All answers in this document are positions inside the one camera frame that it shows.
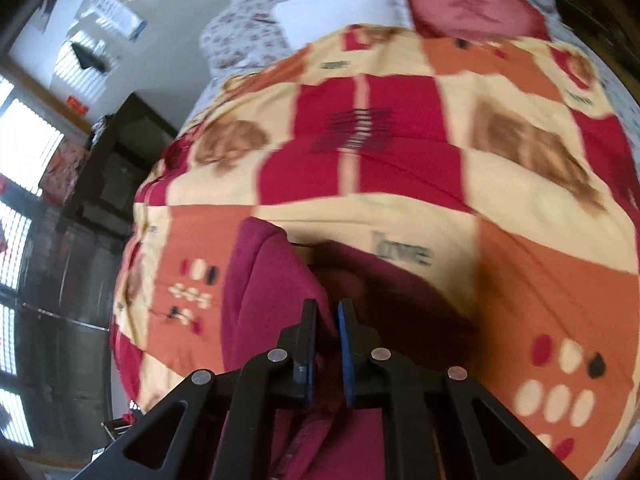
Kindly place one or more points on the red paper sticker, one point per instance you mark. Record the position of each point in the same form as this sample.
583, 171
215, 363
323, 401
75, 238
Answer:
77, 104

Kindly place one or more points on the checkered printed blanket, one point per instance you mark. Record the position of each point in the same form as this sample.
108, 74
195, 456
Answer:
400, 195

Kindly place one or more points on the maroon knit sweater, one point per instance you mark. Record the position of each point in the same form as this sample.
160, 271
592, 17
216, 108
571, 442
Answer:
260, 285

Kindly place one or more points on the wall calendar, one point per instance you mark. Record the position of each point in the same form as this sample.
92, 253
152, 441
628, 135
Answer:
119, 12

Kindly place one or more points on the white pillow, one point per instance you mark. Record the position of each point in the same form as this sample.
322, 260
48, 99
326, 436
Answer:
345, 5

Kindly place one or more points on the red heart cushion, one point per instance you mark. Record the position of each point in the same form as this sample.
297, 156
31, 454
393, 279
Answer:
475, 5

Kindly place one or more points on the grey floral quilt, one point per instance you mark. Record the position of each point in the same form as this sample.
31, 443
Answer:
240, 25

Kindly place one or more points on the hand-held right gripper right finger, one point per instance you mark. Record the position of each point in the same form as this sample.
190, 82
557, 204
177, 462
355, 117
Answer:
345, 355

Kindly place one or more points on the dark carved wooden dresser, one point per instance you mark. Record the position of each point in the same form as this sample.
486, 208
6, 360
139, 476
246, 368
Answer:
600, 5

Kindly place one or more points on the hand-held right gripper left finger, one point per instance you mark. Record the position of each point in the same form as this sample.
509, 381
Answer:
310, 360

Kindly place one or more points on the dark hanging cloth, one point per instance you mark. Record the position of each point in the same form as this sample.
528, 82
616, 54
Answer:
89, 56

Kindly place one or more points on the red patterned cloth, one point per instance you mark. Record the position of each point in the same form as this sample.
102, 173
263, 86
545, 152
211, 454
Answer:
62, 172

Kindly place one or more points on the dark wooden cabinet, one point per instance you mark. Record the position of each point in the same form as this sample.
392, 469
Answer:
120, 160

